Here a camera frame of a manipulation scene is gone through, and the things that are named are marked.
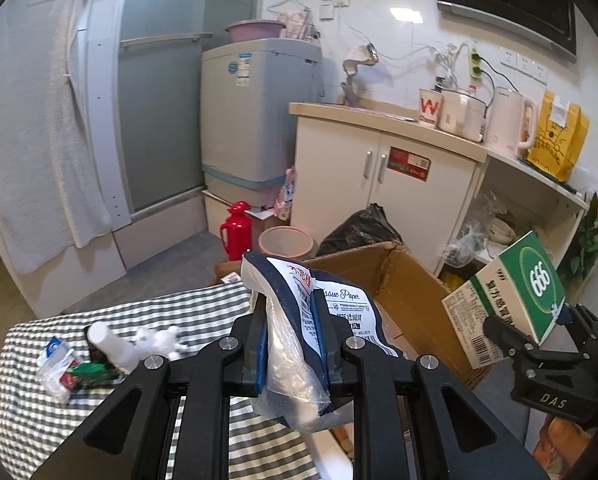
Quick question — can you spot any clear floss pick jar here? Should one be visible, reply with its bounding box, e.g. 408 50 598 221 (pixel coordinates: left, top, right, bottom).
37 352 80 404

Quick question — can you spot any white rice cooker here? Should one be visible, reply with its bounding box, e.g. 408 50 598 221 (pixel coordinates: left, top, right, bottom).
438 90 488 143

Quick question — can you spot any white hanging towel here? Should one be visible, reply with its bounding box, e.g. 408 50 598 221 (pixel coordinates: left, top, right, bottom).
0 0 112 274

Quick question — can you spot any right hand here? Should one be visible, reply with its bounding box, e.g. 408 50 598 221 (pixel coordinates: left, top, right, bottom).
532 415 597 479

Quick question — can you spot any small brown cardboard box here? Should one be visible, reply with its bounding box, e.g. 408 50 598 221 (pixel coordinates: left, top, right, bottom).
212 260 241 285

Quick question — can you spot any checkered tablecloth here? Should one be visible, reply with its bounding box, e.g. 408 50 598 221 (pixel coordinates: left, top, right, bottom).
0 282 323 480

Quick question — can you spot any navy white tissue paper pack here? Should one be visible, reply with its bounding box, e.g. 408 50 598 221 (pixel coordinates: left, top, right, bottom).
241 252 403 434

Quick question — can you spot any blue Vinda tissue pack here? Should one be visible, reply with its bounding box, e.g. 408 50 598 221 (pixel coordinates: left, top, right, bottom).
37 336 75 368

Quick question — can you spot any white kitchen cabinet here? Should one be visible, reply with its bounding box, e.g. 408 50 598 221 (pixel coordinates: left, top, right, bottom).
289 102 587 274

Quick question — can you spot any black garbage bag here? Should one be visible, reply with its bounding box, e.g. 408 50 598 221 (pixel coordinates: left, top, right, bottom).
316 203 403 257

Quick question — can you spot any white electric kettle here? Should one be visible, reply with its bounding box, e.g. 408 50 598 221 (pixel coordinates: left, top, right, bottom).
484 87 538 157

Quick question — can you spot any yellow paper bag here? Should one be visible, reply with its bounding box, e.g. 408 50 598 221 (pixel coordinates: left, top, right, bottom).
527 90 591 183

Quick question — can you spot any green power strip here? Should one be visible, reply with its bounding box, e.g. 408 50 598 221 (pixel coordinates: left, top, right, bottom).
469 47 482 79

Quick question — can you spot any green 666 medicine box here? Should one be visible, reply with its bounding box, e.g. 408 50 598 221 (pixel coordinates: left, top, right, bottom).
442 232 566 370

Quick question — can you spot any red thermos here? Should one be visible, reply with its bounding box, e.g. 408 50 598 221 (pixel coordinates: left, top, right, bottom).
220 200 252 261

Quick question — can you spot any red W paper cup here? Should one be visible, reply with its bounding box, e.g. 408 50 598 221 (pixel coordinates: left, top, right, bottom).
417 89 443 128

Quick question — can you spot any green snack packet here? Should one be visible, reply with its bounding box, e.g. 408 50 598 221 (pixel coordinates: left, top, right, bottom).
68 362 120 385

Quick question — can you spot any black plastic cup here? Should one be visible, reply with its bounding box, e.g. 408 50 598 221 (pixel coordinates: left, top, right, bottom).
83 325 109 366

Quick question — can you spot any metal faucet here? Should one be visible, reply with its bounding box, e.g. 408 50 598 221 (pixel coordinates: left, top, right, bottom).
340 42 379 107

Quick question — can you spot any pink basin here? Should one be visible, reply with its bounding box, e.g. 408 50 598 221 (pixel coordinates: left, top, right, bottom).
225 20 286 42

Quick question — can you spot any grey washing machine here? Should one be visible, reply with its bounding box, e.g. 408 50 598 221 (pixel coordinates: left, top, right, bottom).
200 38 323 209

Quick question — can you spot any pink waste bin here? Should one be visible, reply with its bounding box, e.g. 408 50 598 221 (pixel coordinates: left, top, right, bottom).
258 226 314 260

